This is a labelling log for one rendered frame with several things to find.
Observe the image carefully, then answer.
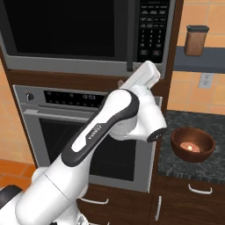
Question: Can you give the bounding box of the white drawer handle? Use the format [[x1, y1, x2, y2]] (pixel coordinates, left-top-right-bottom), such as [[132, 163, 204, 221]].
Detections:
[[77, 196, 110, 206], [187, 183, 214, 196]]

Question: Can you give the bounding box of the white wall outlet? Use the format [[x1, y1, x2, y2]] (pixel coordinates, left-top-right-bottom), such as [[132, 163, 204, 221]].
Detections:
[[198, 72, 214, 90]]

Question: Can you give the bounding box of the stainless steel oven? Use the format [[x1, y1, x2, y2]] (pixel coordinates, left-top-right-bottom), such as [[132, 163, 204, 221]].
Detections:
[[12, 84, 163, 194]]

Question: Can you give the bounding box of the dark wood tall cabinet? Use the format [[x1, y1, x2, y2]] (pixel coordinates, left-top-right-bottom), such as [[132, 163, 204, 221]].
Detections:
[[0, 0, 185, 225]]

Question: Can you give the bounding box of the dark microwave door handle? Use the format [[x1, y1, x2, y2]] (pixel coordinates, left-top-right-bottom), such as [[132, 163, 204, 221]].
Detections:
[[126, 0, 136, 72]]

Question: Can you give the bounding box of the brown jar with dark lid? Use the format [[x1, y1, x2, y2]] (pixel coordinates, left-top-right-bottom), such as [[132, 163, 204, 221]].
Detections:
[[183, 25, 210, 57]]

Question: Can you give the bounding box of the dark wood cupboard door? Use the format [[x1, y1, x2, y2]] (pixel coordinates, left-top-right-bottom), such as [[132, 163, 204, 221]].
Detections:
[[150, 192, 225, 225]]

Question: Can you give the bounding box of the dark wood drawer front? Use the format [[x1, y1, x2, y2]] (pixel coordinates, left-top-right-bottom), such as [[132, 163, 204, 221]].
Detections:
[[76, 184, 154, 225], [159, 175, 225, 206]]

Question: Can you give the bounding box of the brown bowl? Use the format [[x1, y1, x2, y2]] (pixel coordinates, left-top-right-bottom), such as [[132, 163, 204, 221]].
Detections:
[[170, 126, 216, 163]]

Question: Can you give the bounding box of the black microwave door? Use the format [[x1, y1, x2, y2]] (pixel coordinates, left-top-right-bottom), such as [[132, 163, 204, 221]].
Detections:
[[0, 0, 136, 70]]

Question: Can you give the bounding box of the grey wall shelf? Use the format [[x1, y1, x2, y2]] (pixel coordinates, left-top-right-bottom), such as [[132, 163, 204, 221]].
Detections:
[[173, 46, 225, 75]]

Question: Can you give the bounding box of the white cupboard door handle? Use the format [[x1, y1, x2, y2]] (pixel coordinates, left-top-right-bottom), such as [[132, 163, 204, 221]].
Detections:
[[154, 195, 163, 222]]

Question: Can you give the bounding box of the black and silver microwave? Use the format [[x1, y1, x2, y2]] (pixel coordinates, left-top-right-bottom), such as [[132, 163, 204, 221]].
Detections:
[[0, 0, 177, 79]]

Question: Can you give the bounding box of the silver oven door handle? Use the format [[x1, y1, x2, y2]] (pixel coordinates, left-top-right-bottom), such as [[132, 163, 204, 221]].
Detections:
[[24, 107, 99, 121]]

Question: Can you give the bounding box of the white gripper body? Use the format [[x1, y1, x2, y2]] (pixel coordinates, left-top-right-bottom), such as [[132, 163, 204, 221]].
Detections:
[[120, 60, 162, 91]]

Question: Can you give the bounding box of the oven door with window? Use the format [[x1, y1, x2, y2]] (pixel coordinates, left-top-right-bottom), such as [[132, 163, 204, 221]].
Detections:
[[22, 106, 156, 193]]

